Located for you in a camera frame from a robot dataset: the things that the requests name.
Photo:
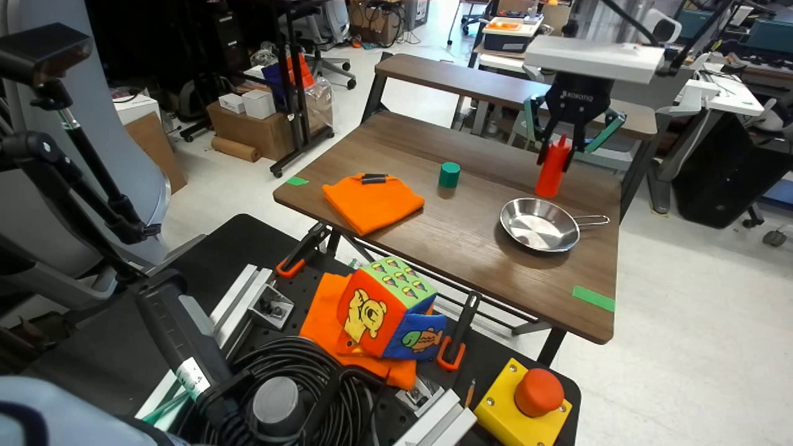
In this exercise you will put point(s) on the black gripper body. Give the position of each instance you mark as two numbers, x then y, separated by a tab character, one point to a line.
575	100

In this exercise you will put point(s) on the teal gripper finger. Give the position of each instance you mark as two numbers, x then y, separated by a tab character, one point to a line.
535	135
612	124

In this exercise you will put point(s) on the orange squeeze bottle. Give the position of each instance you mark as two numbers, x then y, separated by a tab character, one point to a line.
553	168

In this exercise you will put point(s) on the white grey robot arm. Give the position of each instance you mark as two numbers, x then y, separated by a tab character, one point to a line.
612	61

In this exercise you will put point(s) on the green cylinder block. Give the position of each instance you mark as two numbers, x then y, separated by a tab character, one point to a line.
450	174

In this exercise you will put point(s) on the wooden desk with raised shelf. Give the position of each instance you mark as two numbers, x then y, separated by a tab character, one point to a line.
456	236

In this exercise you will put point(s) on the silver metal frying pan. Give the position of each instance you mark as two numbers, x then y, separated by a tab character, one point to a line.
543	227

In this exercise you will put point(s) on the black bag under desk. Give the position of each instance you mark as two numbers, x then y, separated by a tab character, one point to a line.
727	173

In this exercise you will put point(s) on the green tape strip right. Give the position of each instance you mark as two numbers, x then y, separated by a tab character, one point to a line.
592	298

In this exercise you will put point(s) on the green tape strip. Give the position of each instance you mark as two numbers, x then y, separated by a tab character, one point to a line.
295	181
592	298

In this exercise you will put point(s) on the small black object on cloth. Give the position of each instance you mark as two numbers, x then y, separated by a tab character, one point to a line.
375	179

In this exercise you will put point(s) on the folded orange cloth on table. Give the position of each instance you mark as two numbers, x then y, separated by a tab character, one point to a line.
370	206

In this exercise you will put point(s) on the colourful soft toy cube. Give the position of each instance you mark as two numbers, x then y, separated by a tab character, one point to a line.
386	311

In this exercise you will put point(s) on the green tape strip left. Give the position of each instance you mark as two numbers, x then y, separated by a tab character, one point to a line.
295	181

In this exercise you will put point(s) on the left orange black clamp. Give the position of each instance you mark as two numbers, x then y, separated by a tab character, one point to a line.
295	259

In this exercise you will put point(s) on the orange black clamp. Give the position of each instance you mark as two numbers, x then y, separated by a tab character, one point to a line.
452	349
295	259

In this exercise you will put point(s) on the right orange black clamp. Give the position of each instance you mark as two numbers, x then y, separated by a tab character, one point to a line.
452	349

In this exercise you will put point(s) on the black tripod stand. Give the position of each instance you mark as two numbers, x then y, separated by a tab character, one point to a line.
289	50

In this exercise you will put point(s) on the yellow box red emergency button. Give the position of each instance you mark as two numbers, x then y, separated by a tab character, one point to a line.
523	407

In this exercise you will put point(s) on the cardboard box on floor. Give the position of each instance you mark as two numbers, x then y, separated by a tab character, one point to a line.
248	124

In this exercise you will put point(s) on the orange cloth under cube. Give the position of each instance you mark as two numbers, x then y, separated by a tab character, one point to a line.
323	327

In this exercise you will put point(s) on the black cart base platform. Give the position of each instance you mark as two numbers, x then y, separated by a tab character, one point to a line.
272	387

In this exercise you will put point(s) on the black camera on stand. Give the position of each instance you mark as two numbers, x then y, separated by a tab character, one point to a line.
41	59

